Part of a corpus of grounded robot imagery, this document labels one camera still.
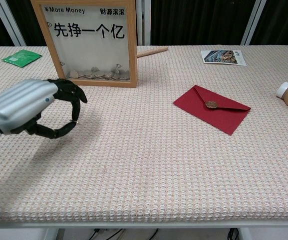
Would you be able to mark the white table frame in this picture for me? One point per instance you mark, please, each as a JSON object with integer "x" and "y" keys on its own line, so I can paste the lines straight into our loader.
{"x": 143, "y": 225}

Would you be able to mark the green foil packet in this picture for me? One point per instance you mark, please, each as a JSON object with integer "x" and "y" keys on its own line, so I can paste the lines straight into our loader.
{"x": 21, "y": 58}

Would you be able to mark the wooden stick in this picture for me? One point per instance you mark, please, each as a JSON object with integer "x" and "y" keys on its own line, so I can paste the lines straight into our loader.
{"x": 152, "y": 51}

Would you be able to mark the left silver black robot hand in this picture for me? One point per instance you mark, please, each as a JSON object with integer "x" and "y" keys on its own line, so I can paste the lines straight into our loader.
{"x": 21, "y": 100}

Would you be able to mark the pink white woven tablecloth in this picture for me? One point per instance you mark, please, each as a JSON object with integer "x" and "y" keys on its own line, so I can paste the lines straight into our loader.
{"x": 138, "y": 165}

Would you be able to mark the photo postcard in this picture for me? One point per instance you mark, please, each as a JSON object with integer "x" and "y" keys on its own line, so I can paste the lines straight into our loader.
{"x": 221, "y": 57}

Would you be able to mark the wooden frame coin bank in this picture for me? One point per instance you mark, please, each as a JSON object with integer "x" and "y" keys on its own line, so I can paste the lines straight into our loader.
{"x": 133, "y": 50}

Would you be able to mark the red envelope with wax seal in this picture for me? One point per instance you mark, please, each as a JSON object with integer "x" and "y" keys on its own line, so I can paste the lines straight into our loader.
{"x": 218, "y": 117}

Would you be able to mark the pile of silver coins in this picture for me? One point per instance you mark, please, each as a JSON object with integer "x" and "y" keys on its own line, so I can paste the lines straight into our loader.
{"x": 96, "y": 74}

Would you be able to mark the silver coin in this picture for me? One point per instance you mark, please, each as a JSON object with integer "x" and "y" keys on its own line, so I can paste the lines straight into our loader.
{"x": 75, "y": 122}

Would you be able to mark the white partition post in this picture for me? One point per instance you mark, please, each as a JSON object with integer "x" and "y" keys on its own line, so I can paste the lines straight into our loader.
{"x": 254, "y": 21}
{"x": 143, "y": 22}
{"x": 10, "y": 23}

